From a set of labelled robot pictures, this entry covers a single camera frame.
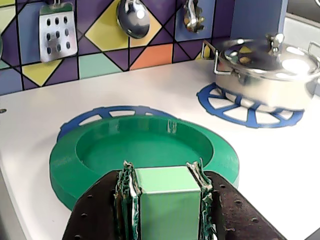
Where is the small steel hanging utensil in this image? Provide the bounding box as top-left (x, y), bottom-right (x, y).
top-left (182, 0), bottom-right (206, 34)

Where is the green round plate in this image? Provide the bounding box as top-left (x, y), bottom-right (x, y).
top-left (48, 116), bottom-right (241, 240)

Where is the steel slotted spatula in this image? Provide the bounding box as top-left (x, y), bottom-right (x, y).
top-left (38, 0), bottom-right (78, 64)

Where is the steel cooking pot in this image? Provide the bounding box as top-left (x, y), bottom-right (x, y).
top-left (201, 39), bottom-right (320, 113)

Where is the blue wooden toy kitchen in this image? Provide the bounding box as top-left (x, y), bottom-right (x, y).
top-left (0, 0), bottom-right (320, 240)

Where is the steel ladle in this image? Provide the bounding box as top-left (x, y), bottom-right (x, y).
top-left (115, 0), bottom-right (151, 40)

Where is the blue stove burner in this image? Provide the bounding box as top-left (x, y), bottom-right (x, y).
top-left (195, 81), bottom-right (305, 129)
top-left (56, 105), bottom-right (179, 146)

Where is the steel pot lid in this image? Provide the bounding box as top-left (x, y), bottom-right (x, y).
top-left (220, 33), bottom-right (320, 81)

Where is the grey office partition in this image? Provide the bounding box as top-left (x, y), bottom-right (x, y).
top-left (284, 11), bottom-right (320, 52)

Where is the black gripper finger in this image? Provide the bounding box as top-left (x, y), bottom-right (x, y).
top-left (185, 161), bottom-right (289, 240)
top-left (61, 160), bottom-right (143, 240)

